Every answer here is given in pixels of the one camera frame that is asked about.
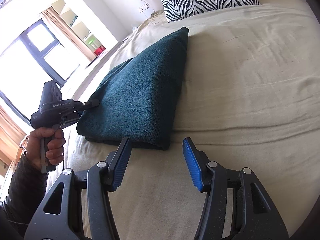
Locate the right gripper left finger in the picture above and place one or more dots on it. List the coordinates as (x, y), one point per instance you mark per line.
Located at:
(117, 164)

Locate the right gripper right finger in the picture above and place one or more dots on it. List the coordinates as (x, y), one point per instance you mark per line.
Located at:
(197, 165)

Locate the dark green knit sweater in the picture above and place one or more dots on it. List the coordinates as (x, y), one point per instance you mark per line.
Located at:
(138, 98)

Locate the person left hand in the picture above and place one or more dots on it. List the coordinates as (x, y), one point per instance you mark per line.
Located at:
(55, 146)

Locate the black framed window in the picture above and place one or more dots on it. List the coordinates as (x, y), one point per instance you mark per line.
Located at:
(33, 58)

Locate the red box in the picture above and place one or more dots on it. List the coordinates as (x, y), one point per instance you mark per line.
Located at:
(99, 50)

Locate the green lamp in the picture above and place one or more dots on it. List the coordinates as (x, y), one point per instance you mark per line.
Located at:
(92, 45)

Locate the beige curtain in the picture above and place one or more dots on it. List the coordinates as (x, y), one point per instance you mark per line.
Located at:
(52, 16)

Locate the white nightstand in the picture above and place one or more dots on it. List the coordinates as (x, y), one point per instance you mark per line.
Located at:
(134, 30)

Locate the white wall shelf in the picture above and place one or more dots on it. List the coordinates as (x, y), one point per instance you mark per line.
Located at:
(73, 20)

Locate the wall socket left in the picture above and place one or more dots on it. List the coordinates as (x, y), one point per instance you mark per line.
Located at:
(144, 7)

